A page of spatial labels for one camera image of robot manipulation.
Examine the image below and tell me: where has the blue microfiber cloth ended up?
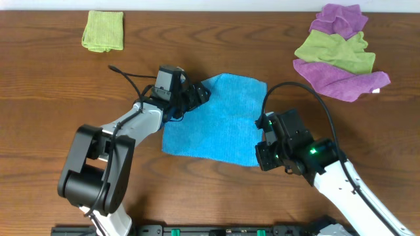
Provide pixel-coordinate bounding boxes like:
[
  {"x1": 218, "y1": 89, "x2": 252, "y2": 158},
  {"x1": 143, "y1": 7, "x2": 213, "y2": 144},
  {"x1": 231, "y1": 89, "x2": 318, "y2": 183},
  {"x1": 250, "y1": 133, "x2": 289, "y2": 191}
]
[{"x1": 162, "y1": 73, "x2": 268, "y2": 167}]

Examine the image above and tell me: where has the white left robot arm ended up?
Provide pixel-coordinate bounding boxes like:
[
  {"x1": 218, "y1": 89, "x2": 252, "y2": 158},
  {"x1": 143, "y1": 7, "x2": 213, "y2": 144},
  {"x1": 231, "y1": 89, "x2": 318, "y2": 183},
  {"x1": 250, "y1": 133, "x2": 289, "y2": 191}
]
[{"x1": 57, "y1": 65, "x2": 211, "y2": 235}]

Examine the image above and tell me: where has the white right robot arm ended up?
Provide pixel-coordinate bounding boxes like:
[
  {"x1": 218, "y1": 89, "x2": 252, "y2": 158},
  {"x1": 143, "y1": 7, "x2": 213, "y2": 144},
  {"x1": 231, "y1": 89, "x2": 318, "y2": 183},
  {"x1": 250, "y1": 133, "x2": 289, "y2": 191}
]
[{"x1": 255, "y1": 109, "x2": 412, "y2": 235}]

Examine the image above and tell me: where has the lower purple microfiber cloth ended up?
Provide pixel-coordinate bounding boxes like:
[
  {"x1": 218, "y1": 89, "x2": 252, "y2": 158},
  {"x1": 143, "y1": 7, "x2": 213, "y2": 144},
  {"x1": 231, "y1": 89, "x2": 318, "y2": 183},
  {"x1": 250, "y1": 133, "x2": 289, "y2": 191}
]
[{"x1": 293, "y1": 59, "x2": 390, "y2": 102}]

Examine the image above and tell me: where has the purple microfiber cloth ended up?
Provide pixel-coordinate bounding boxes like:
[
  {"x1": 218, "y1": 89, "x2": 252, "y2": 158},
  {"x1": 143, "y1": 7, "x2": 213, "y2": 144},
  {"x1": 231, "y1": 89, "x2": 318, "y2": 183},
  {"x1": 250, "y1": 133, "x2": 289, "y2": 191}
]
[
  {"x1": 293, "y1": 59, "x2": 390, "y2": 102},
  {"x1": 308, "y1": 3, "x2": 368, "y2": 40}
]

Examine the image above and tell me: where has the folded green microfiber cloth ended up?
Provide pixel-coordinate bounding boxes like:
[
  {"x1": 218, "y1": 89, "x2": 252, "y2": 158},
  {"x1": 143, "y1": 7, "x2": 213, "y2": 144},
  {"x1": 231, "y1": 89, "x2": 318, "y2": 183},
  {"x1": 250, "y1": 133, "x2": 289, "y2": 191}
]
[{"x1": 81, "y1": 10, "x2": 124, "y2": 52}]

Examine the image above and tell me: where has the crumpled green microfiber cloth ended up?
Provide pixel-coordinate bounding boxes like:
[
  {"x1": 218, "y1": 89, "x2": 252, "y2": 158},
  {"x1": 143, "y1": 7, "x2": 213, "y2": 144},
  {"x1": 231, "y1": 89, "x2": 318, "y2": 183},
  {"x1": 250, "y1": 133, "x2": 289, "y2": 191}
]
[{"x1": 295, "y1": 30, "x2": 376, "y2": 74}]

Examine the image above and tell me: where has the upper purple microfiber cloth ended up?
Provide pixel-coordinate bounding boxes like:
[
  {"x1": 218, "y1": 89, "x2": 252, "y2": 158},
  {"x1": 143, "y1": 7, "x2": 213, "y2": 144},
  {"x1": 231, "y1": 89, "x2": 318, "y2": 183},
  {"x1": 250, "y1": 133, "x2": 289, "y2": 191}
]
[{"x1": 308, "y1": 3, "x2": 368, "y2": 40}]

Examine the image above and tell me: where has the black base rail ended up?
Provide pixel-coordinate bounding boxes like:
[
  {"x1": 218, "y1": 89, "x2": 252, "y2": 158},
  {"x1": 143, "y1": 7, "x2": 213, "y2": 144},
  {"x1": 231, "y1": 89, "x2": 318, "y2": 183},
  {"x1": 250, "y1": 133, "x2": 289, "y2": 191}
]
[{"x1": 51, "y1": 216, "x2": 358, "y2": 236}]

